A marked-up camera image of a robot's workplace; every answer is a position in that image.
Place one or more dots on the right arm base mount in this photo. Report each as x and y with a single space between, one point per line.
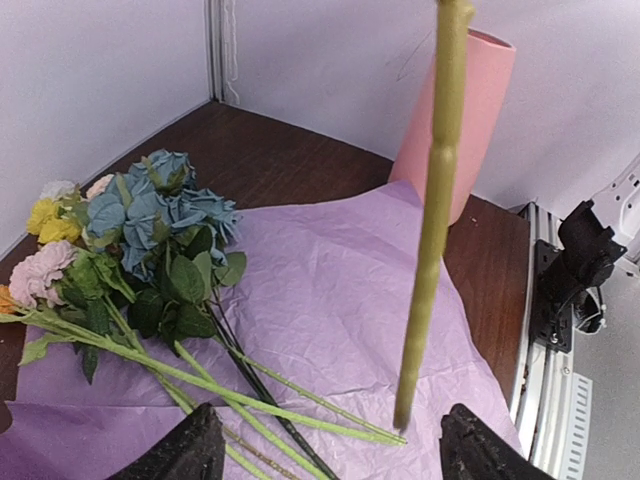
554 289

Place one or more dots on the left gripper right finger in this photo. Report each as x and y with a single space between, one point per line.
471 450

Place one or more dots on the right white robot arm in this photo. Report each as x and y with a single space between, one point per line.
594 236

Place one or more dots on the front aluminium rail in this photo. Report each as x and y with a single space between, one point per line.
560 403

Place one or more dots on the purple tissue paper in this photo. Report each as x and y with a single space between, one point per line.
323 302

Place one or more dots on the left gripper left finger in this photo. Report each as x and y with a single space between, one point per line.
192 450

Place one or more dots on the artificial flower bunch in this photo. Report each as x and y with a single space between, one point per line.
133 266

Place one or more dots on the pale yellow rose stem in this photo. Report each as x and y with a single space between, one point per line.
453 18

